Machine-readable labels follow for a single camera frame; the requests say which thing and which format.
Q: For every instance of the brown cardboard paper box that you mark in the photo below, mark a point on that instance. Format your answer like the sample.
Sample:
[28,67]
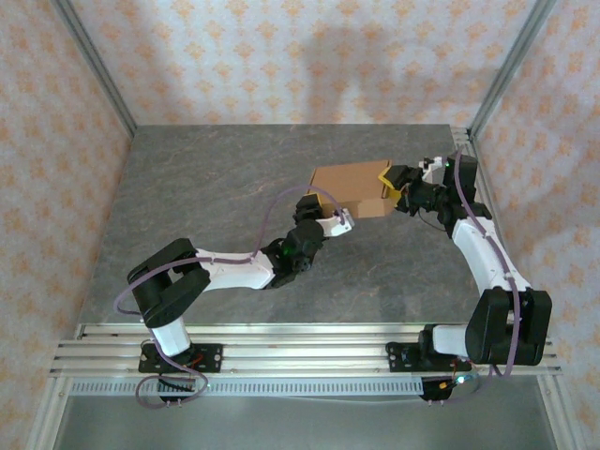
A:
[351,187]

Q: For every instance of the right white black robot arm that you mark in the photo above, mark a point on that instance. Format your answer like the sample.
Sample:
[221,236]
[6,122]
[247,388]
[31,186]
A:
[506,323]

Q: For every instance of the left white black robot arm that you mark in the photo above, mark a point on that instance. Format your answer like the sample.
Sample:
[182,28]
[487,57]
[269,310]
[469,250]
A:
[169,286]

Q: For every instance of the grey metal lower panel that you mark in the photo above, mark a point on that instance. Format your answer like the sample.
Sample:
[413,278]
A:
[304,424]

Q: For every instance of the left black controller board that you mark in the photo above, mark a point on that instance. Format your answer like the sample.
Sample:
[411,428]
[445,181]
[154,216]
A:
[175,386]

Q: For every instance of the black controller board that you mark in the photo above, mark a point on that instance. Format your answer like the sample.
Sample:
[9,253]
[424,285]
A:
[175,386]
[443,389]

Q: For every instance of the right black controller board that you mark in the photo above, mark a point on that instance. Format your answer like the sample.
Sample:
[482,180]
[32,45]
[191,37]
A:
[443,389]

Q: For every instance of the aluminium side table rail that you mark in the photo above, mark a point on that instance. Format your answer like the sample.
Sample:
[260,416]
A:
[487,178]

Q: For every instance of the long aluminium mounting rail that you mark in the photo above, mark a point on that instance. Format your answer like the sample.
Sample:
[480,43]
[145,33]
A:
[304,351]

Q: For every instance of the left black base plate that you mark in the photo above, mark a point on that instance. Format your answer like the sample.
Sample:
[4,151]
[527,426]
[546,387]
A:
[211,357]

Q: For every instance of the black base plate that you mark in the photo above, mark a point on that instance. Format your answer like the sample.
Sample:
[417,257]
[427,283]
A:
[211,357]
[400,357]

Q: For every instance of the right aluminium frame post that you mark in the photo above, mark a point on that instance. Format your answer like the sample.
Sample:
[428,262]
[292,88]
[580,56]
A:
[508,70]

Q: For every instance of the aluminium frame post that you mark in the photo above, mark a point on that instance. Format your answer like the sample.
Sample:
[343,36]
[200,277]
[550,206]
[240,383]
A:
[508,70]
[98,70]

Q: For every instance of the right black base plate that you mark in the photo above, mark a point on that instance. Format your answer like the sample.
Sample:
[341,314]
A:
[400,357]

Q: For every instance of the left aluminium frame post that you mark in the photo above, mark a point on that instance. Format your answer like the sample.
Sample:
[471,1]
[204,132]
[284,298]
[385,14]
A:
[98,70]

